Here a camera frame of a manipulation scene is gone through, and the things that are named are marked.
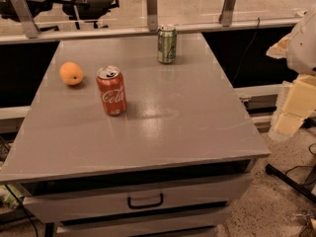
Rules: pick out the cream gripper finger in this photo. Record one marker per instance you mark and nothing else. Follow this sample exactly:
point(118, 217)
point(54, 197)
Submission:
point(279, 49)
point(298, 105)

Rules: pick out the middle metal bracket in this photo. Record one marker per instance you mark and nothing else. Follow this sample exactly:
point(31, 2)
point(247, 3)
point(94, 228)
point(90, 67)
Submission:
point(152, 15)

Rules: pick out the grey lower drawer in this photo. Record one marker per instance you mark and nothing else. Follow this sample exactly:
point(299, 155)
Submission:
point(148, 224)

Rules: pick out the black drawer handle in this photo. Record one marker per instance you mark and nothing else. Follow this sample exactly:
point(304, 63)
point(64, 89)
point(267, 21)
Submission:
point(137, 203)

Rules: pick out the left metal bracket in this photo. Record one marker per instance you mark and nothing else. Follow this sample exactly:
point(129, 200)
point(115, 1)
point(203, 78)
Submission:
point(24, 14)

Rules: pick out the grey upper drawer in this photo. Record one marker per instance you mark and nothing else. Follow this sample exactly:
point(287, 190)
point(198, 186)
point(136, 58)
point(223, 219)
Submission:
point(113, 201)

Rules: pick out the grey drawer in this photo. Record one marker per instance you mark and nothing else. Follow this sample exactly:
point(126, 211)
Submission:
point(113, 201)
point(148, 224)

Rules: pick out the black stand leg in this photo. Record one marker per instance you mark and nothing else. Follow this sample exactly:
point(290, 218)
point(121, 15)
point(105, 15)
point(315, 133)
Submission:
point(271, 170)

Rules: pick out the orange fruit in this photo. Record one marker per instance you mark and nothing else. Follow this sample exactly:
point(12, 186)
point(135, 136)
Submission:
point(71, 73)

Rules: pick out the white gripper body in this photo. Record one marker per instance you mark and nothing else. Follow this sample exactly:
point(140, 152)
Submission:
point(304, 51)

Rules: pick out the black office chair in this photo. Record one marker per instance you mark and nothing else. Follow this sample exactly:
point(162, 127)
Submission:
point(65, 0)

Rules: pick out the green soda can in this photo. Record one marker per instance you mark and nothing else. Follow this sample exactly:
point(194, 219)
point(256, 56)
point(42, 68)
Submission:
point(167, 42)

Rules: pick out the red coke can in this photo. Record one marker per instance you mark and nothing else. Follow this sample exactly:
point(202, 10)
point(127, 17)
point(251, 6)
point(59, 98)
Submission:
point(111, 86)

